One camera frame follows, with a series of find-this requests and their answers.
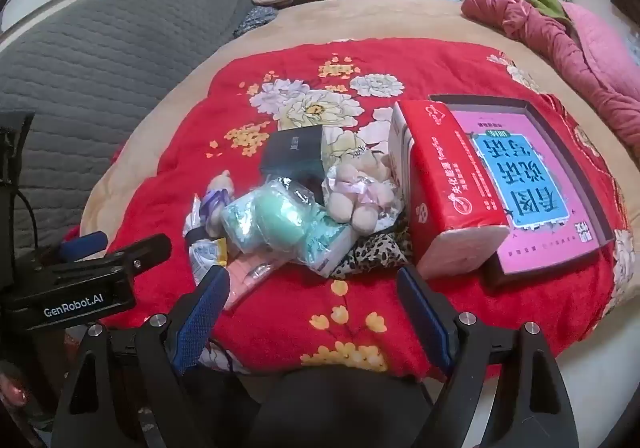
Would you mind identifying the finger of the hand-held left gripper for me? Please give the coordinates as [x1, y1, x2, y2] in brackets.
[102, 234, 173, 274]
[57, 230, 108, 264]

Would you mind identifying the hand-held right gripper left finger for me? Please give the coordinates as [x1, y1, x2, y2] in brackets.
[52, 265, 261, 448]

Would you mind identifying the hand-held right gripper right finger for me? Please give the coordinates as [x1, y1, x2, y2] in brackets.
[395, 265, 581, 448]

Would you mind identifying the pink face mask pack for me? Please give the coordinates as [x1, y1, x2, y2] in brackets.
[220, 253, 281, 311]

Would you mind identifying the small doll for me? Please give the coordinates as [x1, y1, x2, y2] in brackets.
[182, 170, 236, 239]

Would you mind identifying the green egg sponge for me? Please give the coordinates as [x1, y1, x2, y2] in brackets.
[252, 178, 321, 264]

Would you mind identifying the cream plush bear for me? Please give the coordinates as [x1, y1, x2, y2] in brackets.
[322, 148, 401, 234]

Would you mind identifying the grey cardboard box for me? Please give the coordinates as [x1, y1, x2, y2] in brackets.
[429, 94, 616, 291]

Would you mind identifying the yellow item in clear packet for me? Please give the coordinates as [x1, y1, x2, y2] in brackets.
[187, 238, 231, 286]

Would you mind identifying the leopard print cloth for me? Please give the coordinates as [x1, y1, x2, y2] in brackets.
[330, 215, 416, 279]

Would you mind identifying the red floral blanket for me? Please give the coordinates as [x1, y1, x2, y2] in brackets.
[65, 38, 640, 381]

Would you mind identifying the red tissue pack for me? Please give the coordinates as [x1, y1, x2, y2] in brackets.
[390, 99, 511, 281]

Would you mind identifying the pink book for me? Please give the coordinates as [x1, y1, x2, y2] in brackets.
[447, 109, 601, 276]

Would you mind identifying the black box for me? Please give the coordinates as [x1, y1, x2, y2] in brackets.
[259, 126, 326, 189]

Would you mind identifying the grey quilted cover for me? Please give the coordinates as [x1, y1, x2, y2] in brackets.
[0, 0, 256, 254]

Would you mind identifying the blue patterned cloth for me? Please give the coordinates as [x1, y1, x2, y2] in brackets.
[235, 5, 278, 36]

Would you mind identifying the beige bed sheet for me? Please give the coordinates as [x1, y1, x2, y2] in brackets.
[82, 0, 640, 249]

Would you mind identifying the pink quilt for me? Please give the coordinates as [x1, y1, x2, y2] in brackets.
[460, 0, 640, 159]

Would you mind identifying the black cable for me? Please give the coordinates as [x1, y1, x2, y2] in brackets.
[14, 187, 40, 249]

